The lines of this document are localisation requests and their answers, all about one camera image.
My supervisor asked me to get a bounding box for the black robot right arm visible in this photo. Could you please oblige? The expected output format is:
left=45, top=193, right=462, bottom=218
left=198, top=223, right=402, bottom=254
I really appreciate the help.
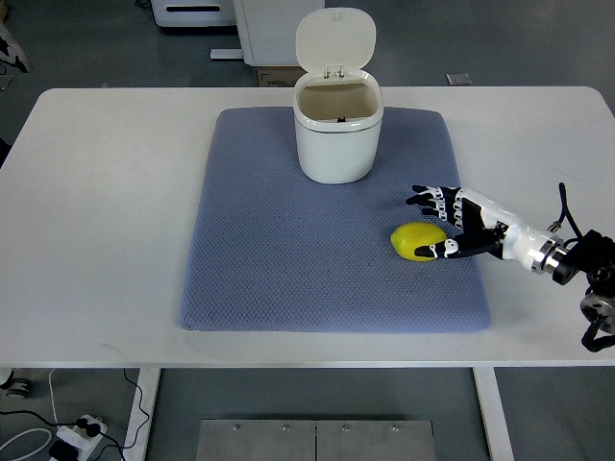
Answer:
left=549, top=182, right=614, bottom=352

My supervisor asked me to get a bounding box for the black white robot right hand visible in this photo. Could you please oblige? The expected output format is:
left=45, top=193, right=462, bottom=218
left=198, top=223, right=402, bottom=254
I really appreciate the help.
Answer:
left=406, top=185, right=567, bottom=274

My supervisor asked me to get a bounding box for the black white object top left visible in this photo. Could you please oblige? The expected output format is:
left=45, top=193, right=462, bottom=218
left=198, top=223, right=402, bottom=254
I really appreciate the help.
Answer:
left=0, top=23, right=33, bottom=73

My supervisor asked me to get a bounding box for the grey metal floor plate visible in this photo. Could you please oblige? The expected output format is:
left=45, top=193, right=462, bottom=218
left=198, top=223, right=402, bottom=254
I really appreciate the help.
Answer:
left=196, top=420, right=436, bottom=460

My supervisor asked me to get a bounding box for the white table leg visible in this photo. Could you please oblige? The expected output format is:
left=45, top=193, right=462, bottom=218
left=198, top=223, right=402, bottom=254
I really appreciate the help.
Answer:
left=123, top=368, right=161, bottom=461
left=473, top=367, right=514, bottom=461

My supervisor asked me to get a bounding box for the blue-grey textured mat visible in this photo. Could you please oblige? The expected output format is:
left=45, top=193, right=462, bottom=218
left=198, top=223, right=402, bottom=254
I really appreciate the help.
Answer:
left=179, top=107, right=490, bottom=333

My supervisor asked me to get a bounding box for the white left table leg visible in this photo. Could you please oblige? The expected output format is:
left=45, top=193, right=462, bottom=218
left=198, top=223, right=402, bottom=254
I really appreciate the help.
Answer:
left=123, top=368, right=161, bottom=461

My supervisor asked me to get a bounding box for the white trash bin with lid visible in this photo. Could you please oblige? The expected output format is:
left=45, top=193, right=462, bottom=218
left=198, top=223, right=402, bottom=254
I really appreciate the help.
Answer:
left=293, top=8, right=384, bottom=184

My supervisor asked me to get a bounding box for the white appliance with black slot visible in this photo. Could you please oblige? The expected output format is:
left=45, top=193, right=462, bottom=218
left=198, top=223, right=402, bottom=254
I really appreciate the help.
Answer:
left=150, top=0, right=236, bottom=28

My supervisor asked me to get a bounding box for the white cabinet in background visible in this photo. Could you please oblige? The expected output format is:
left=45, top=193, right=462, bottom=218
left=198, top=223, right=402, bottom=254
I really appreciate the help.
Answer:
left=209, top=0, right=325, bottom=67

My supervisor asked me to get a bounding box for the black power cable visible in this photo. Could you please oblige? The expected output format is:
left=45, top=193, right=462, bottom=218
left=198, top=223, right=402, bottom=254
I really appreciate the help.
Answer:
left=0, top=368, right=151, bottom=461

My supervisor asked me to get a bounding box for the yellow lemon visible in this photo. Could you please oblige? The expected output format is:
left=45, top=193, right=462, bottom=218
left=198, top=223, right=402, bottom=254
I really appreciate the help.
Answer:
left=390, top=222, right=447, bottom=262

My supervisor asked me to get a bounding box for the white right table leg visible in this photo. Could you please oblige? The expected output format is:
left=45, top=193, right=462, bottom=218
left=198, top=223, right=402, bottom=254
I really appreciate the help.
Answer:
left=473, top=367, right=514, bottom=461

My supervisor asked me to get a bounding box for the cardboard box behind table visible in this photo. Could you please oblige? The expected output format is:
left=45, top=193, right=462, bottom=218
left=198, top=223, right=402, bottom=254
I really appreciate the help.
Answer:
left=257, top=66, right=306, bottom=87

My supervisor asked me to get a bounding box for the white cable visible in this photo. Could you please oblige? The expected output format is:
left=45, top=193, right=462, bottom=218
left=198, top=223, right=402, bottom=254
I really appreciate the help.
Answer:
left=0, top=368, right=62, bottom=461

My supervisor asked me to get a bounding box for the white power strip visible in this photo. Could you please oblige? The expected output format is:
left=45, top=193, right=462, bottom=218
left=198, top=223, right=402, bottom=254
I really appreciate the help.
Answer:
left=48, top=415, right=108, bottom=461

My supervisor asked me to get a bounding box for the grey floor socket plate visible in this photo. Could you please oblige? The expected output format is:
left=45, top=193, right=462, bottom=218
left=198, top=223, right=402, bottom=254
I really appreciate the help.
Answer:
left=445, top=72, right=472, bottom=86

